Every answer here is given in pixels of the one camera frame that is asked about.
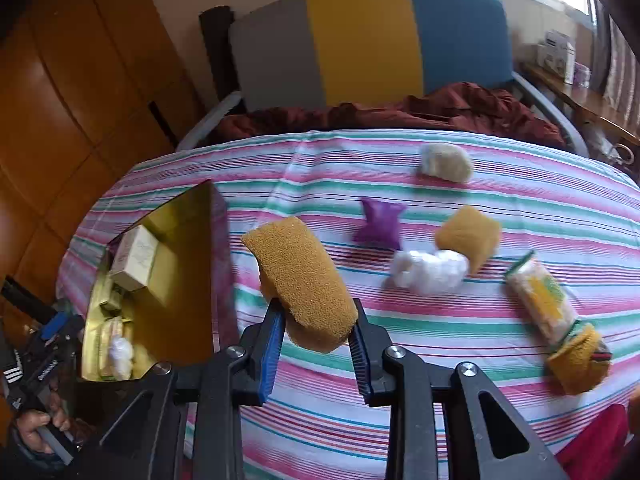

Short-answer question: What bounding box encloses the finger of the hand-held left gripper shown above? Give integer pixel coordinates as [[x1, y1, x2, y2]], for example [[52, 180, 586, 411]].
[[0, 274, 57, 328], [40, 311, 76, 343]]

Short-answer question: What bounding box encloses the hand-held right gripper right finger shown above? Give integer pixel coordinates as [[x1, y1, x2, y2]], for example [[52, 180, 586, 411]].
[[347, 298, 571, 480]]

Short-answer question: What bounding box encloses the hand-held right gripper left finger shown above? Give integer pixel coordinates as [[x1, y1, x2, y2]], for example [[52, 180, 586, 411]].
[[97, 301, 287, 480]]

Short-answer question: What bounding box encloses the pale yellow packet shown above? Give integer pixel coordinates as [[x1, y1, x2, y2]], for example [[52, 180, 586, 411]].
[[97, 316, 126, 378]]

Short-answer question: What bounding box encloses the small green packet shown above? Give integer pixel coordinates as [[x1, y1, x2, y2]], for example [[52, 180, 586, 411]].
[[100, 282, 136, 318]]

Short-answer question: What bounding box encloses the small white wad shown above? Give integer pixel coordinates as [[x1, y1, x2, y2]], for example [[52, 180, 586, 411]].
[[110, 337, 137, 379]]

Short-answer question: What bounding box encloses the long yellow sponge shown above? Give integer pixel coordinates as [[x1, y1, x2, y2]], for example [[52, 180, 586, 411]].
[[241, 216, 360, 355]]

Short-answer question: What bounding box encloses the cream carton box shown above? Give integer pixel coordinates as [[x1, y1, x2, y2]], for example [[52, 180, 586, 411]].
[[109, 225, 162, 292]]

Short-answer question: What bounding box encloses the white plastic wad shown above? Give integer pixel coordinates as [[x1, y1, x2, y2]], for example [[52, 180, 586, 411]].
[[390, 247, 471, 295]]

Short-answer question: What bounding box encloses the gold tin box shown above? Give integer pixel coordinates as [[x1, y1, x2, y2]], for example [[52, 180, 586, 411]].
[[80, 180, 240, 383]]

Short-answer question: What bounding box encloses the purple packet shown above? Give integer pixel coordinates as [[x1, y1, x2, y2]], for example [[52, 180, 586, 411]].
[[352, 197, 406, 251]]

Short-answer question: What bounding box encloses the square yellow sponge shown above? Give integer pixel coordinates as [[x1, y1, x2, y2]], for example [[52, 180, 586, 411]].
[[434, 205, 502, 273]]

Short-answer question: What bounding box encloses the yellow green packet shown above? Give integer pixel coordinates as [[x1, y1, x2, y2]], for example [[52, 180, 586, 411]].
[[505, 252, 581, 346]]

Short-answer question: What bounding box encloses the yellow knitted pouch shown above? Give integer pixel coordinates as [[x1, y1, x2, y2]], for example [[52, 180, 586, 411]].
[[546, 322, 613, 396]]

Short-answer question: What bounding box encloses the cream white wad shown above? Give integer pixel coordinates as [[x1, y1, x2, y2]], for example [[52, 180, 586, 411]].
[[417, 142, 475, 183]]

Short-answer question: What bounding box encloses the person's left hand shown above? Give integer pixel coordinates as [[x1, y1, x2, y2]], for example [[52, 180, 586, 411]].
[[12, 397, 71, 453]]

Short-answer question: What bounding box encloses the wooden wardrobe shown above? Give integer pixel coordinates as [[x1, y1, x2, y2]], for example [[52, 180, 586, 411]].
[[0, 0, 206, 311]]

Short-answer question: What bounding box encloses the striped bed sheet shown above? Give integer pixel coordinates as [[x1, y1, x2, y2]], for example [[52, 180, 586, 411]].
[[56, 129, 640, 471]]

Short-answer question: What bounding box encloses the person's red clothing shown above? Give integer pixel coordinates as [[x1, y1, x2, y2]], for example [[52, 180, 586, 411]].
[[555, 402, 640, 480]]

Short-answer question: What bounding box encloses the dark red blanket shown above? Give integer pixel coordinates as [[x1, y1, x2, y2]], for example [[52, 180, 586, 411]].
[[212, 81, 568, 150]]

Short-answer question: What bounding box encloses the grey yellow blue sofa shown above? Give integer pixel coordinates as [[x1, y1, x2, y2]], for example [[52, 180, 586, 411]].
[[175, 0, 591, 161]]

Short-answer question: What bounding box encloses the wooden desk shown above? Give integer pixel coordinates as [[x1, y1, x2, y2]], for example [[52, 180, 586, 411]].
[[520, 62, 640, 146]]

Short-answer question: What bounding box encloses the white carton box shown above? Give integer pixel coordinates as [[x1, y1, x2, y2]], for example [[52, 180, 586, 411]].
[[536, 30, 577, 84]]

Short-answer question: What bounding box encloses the pink floral curtain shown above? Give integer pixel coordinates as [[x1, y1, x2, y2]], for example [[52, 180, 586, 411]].
[[595, 10, 640, 116]]

